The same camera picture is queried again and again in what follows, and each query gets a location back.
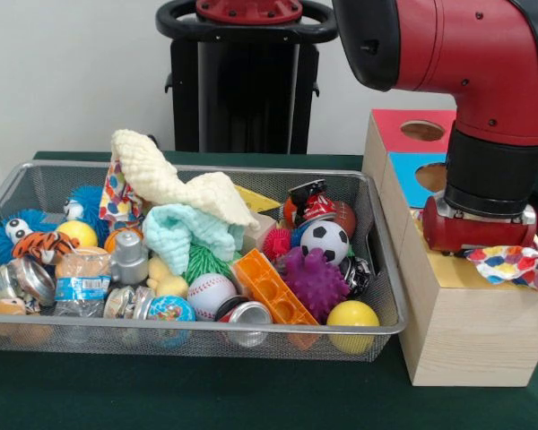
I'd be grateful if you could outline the black and white soccer ball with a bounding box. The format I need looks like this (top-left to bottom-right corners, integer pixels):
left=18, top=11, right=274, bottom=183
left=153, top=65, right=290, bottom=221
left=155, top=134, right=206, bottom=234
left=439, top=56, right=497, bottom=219
left=299, top=219, right=351, bottom=266

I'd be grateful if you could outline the dotted paper napkin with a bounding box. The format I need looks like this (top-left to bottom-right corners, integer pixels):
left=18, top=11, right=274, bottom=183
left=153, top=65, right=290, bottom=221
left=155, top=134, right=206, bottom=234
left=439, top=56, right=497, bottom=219
left=412, top=208, right=538, bottom=300
left=99, top=159, right=144, bottom=223

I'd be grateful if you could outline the cream knitted cloth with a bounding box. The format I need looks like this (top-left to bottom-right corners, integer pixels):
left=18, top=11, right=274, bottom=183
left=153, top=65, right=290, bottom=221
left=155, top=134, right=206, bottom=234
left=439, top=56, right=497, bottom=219
left=111, top=128, right=262, bottom=230

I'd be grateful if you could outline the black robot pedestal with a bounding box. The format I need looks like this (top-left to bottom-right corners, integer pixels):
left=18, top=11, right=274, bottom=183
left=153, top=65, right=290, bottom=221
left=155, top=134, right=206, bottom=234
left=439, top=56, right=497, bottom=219
left=155, top=0, right=343, bottom=155

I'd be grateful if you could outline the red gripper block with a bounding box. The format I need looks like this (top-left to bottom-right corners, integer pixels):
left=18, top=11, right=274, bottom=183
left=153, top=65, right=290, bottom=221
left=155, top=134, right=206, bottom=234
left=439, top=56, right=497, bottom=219
left=421, top=194, right=538, bottom=254

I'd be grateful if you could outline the white baseball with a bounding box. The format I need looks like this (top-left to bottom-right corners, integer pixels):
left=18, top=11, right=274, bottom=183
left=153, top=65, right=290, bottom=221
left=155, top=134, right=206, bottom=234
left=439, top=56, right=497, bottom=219
left=187, top=272, right=239, bottom=323

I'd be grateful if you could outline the wooden three-hole sorting box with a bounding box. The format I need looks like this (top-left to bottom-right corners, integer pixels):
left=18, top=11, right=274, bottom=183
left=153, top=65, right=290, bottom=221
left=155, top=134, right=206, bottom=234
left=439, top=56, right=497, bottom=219
left=361, top=108, right=538, bottom=387

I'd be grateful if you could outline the orange plastic building block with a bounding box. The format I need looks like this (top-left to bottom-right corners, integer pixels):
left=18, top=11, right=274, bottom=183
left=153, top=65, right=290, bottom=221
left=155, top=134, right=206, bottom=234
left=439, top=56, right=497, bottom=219
left=231, top=249, right=320, bottom=327

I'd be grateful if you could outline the mint green cloth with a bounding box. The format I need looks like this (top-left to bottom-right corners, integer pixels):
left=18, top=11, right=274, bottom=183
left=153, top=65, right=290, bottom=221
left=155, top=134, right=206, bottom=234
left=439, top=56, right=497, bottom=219
left=142, top=203, right=247, bottom=274

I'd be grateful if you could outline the purple spiky ball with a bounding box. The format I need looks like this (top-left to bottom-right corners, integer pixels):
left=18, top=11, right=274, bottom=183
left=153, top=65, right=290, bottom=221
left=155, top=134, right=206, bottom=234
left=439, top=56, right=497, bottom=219
left=280, top=245, right=351, bottom=324

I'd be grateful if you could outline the dark green tablecloth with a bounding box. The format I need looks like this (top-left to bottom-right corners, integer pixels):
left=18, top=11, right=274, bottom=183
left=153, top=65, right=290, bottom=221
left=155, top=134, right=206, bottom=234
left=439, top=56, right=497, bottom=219
left=0, top=150, right=538, bottom=430

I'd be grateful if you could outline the brown toy football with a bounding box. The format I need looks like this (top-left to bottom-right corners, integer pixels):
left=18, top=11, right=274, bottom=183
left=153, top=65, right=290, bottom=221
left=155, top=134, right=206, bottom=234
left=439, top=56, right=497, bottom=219
left=331, top=200, right=358, bottom=239

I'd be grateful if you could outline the silver mesh bin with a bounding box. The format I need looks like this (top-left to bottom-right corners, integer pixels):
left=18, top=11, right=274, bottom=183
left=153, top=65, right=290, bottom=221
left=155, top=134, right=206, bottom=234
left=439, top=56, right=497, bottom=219
left=0, top=159, right=409, bottom=364

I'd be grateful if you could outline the orange striped tiger plush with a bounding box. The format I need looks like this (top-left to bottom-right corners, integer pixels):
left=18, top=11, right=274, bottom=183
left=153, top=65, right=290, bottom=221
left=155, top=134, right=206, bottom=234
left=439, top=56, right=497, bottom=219
left=12, top=230, right=81, bottom=265

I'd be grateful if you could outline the smooth yellow ball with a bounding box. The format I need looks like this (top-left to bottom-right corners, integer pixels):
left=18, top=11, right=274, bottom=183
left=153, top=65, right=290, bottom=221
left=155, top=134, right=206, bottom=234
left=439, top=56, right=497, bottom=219
left=325, top=299, right=381, bottom=355

